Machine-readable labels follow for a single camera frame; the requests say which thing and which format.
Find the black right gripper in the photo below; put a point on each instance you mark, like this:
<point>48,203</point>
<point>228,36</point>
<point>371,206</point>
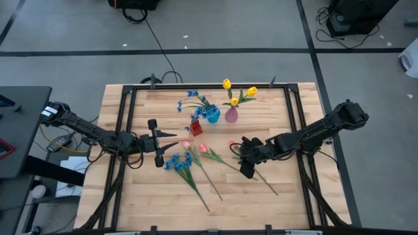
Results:
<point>254,151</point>

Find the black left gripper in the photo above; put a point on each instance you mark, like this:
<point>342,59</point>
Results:
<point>148,143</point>

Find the blue flower bunch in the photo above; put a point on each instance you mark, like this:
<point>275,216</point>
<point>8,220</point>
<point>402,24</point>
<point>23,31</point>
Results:
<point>192,93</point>
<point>179,164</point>

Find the yellow tulip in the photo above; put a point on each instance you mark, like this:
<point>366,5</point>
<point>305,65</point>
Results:
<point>252,91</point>
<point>226,84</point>
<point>234,101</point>

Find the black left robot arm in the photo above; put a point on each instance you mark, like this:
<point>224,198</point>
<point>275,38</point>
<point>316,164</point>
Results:
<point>81,125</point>

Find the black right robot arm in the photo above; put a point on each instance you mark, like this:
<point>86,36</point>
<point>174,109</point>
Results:
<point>326,125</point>

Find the red glass vase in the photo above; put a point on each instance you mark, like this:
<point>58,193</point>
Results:
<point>196,129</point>

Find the purple glass vase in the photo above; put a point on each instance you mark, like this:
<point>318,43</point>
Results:
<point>231,115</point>

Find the white paper sheet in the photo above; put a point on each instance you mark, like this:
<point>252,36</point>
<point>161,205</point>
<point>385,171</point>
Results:
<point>78,163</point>

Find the black power adapter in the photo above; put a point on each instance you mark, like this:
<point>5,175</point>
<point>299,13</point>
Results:
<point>60,142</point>

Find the black desk strut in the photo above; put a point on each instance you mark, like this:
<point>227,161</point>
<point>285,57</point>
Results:
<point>52,169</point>

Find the white round disc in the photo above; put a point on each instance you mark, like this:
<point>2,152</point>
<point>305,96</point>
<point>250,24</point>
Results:
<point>38,191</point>

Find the black side desk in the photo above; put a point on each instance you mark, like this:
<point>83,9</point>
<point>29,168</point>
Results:
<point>26,130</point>

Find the black equipment box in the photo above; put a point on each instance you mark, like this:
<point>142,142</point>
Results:
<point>134,4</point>

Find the red-rimmed tablet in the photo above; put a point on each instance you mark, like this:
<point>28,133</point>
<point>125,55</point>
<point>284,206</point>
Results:
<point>5,149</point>

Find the black equipment case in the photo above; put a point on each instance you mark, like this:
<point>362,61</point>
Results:
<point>359,16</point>

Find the grey floor item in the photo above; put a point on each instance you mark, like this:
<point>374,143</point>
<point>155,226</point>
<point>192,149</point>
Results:
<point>412,22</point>

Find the black table frame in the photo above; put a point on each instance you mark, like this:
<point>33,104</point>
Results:
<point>209,87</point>

